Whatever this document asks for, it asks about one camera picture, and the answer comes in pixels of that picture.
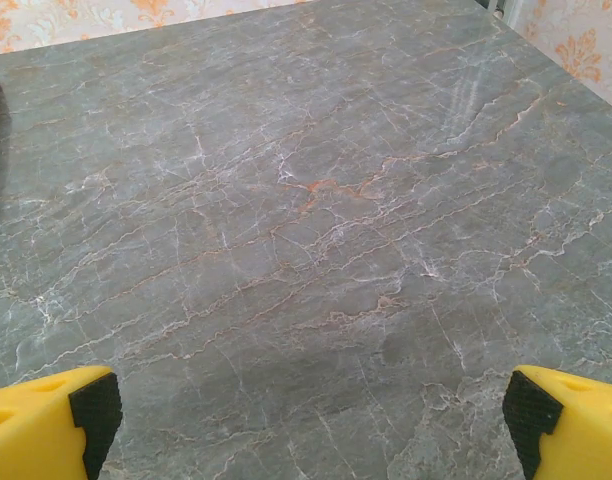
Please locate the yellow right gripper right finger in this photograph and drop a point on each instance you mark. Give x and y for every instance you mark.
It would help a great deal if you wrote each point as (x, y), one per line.
(586, 430)

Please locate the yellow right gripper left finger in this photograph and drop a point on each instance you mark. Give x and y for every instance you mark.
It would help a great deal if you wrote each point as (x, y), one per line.
(31, 425)

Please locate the aluminium frame post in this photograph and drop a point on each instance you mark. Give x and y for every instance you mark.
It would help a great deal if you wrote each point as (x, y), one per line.
(497, 6)

